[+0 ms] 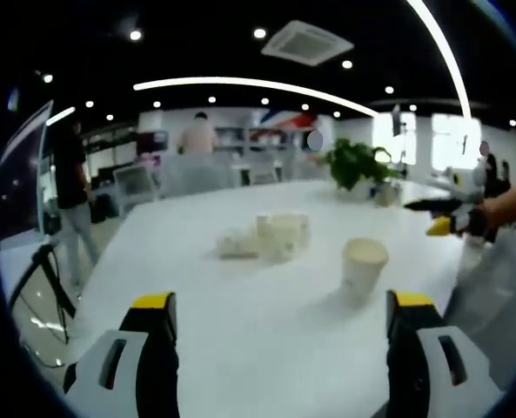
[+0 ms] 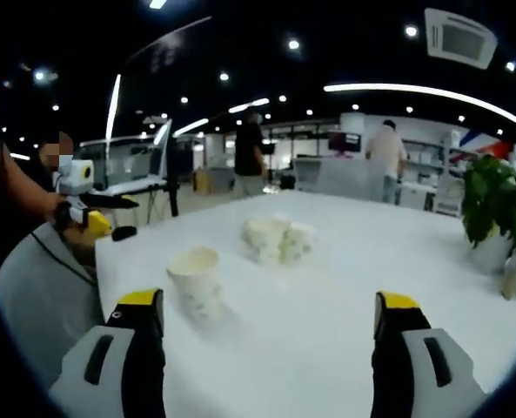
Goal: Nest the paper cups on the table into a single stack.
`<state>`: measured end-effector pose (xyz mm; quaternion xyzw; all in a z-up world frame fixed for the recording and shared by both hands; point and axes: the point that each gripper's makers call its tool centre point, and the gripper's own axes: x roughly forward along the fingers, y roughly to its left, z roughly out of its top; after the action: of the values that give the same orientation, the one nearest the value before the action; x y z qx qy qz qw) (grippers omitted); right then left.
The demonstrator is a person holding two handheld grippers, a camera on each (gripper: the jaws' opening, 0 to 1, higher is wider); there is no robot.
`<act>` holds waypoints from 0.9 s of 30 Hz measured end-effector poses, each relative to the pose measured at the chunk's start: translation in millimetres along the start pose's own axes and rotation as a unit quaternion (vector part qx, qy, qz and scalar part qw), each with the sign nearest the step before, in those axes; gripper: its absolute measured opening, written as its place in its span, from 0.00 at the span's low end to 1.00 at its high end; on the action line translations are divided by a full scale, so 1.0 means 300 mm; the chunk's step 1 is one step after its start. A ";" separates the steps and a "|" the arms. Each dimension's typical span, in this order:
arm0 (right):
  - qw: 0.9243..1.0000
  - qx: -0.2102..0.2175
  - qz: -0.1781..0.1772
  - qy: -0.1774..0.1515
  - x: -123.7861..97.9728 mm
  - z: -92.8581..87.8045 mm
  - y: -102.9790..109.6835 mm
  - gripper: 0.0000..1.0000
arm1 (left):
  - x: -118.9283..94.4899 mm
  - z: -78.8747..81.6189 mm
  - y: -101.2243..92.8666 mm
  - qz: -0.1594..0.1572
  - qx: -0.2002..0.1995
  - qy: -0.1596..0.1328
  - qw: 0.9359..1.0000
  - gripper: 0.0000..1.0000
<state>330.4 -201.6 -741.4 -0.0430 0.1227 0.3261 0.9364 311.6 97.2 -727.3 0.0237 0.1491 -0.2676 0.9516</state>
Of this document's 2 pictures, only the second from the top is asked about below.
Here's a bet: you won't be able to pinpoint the green potted plant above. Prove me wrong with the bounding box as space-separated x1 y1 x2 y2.
461 154 516 275

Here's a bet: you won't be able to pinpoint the ceiling air conditioner vent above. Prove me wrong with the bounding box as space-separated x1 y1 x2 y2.
425 7 498 71

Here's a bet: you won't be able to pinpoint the black stand pole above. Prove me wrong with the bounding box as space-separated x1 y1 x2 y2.
164 117 181 218

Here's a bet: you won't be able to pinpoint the pile of paper cups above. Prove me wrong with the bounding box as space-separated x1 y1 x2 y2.
242 212 318 266

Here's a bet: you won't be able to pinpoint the white side desk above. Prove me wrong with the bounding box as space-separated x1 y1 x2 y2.
103 176 171 197

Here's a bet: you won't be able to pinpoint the white table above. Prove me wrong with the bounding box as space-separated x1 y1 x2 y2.
94 191 516 418

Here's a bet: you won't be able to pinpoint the ceiling spot lights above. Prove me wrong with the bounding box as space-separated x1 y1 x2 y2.
0 24 516 136

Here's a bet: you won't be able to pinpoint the small beige bottle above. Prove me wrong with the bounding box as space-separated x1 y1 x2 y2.
500 247 516 301

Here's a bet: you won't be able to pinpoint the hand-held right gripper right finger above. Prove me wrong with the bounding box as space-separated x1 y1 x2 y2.
370 290 487 418

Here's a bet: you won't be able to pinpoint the grey mesh office chair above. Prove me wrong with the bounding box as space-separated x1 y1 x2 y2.
0 221 106 388

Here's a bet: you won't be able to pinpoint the white framed monitor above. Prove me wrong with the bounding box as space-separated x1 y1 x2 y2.
151 119 174 182

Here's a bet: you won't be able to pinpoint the short ceiling light strip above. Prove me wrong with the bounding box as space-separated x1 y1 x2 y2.
228 98 271 115
173 117 210 138

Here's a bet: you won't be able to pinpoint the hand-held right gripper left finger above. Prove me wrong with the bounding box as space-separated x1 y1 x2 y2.
48 287 167 418

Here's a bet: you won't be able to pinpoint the dark wall screen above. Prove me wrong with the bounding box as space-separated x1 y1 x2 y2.
328 131 362 153

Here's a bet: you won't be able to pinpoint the grey partition desk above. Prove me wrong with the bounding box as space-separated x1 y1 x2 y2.
292 156 383 201

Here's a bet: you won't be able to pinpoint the white shelving unit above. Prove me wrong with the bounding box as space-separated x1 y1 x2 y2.
403 137 467 214

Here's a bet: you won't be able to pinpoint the white drawer cart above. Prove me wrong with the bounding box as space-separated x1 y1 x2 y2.
431 180 464 218

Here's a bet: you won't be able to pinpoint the long curved ceiling light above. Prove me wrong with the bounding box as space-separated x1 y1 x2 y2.
323 83 516 136

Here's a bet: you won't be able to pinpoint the nested paper cup stack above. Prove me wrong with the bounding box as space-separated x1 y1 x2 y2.
165 246 226 327

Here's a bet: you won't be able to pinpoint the dark hanging sign panel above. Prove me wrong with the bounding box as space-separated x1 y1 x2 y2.
124 16 213 75

